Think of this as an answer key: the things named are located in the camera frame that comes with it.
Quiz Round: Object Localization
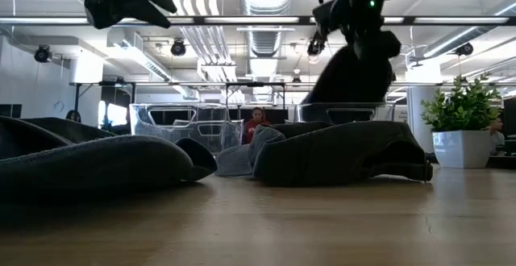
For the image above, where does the clear plastic bin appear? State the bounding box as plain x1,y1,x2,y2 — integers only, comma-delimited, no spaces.
128,102,245,155
293,102,397,124

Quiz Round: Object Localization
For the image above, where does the light grey cap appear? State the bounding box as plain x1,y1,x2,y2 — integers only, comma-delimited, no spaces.
214,123,286,178

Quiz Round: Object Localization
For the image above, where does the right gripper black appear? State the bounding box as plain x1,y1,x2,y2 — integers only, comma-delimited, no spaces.
312,0,402,60

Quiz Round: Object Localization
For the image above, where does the white square plant pot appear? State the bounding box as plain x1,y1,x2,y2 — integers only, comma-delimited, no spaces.
431,129,493,169

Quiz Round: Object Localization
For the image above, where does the green potted plant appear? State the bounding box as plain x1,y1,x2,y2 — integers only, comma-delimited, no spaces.
420,73,503,134

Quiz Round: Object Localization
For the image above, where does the dark wall monitor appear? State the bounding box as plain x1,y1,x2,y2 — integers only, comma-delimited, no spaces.
0,103,23,118

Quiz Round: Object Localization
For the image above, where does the black cap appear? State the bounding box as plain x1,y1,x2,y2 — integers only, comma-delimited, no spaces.
301,43,398,124

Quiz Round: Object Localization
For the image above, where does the dark cap with strap buckle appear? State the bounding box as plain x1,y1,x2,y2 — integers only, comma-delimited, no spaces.
252,120,435,188

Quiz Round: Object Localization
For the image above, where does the black overhead frame bar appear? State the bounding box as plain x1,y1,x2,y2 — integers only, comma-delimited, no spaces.
0,15,516,27

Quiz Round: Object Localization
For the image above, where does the large dark grey cap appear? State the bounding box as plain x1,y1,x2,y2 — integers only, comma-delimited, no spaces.
0,115,218,202

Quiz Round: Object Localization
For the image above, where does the silver ventilation duct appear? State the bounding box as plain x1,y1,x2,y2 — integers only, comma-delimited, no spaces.
239,0,295,102

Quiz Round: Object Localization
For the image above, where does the hanging black camera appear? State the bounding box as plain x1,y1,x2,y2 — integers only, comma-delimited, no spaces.
33,44,53,64
170,38,187,57
454,42,475,57
306,31,328,57

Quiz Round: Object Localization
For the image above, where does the bright lit screen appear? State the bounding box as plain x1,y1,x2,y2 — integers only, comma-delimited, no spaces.
97,100,129,129

